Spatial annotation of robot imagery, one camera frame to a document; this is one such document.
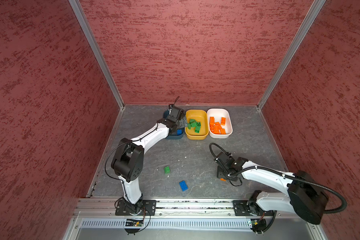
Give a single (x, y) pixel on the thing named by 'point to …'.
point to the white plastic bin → (217, 113)
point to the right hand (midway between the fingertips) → (222, 178)
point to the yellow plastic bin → (200, 116)
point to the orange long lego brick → (223, 131)
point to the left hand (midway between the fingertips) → (178, 123)
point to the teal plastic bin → (174, 133)
